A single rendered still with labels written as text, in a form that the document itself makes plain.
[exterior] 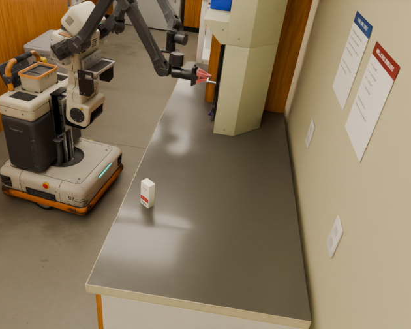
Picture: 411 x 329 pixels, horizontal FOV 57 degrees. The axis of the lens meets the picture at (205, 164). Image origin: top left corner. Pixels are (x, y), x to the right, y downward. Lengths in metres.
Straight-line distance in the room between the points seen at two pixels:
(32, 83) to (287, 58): 1.58
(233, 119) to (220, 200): 0.55
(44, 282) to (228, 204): 1.35
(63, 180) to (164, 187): 1.26
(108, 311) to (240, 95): 1.15
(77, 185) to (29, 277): 0.63
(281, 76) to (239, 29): 0.56
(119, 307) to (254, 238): 0.53
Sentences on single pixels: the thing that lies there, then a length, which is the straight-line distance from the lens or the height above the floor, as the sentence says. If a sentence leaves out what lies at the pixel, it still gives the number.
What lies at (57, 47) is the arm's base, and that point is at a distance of 2.29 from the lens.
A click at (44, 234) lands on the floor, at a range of 2.80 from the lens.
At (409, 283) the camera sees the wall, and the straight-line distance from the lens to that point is 0.84.
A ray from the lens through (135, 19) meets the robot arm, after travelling 2.02.
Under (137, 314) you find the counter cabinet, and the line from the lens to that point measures 1.33.
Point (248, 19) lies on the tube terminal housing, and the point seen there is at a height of 1.54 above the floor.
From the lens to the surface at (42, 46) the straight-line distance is 4.00.
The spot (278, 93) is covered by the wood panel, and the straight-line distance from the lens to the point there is 2.32.
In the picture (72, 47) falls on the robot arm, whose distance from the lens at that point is 2.21.
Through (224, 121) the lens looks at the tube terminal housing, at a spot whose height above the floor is 1.02.
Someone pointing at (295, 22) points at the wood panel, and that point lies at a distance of 2.20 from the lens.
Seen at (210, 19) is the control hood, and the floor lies 1.51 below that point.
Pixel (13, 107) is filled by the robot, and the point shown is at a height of 0.77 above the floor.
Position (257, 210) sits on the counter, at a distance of 1.57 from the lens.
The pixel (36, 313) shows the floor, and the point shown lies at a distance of 2.41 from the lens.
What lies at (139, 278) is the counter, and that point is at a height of 0.94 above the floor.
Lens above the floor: 1.94
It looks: 35 degrees down
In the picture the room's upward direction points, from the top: 8 degrees clockwise
